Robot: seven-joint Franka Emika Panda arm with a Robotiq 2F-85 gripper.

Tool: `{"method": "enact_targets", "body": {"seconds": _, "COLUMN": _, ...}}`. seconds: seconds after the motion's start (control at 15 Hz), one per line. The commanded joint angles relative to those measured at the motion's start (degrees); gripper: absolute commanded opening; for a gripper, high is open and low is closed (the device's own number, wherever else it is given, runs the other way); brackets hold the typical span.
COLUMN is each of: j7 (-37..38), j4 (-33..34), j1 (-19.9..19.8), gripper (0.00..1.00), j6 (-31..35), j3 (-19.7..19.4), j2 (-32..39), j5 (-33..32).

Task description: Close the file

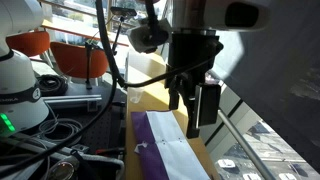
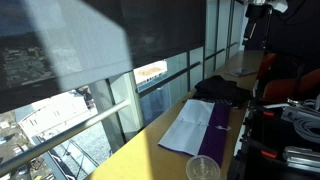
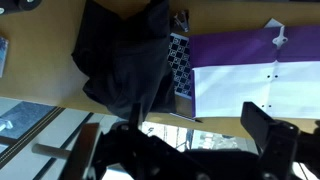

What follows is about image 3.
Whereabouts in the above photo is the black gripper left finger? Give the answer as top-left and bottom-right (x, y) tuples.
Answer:
(59, 123), (101, 180)

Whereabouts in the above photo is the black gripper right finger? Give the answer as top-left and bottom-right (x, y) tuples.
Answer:
(240, 102), (298, 180)

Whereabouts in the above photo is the purple file folder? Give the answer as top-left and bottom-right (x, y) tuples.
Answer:
(190, 25), (320, 119)

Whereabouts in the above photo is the metal window handrail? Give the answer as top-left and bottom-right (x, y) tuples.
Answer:
(32, 144), (70, 160)

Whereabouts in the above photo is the black cloth bag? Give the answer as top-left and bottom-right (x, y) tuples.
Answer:
(72, 0), (176, 119)

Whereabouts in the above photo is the checkerboard calibration sheet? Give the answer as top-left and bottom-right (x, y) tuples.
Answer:
(167, 33), (191, 99)

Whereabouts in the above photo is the black stapler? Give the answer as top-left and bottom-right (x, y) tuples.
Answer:
(170, 10), (190, 32)

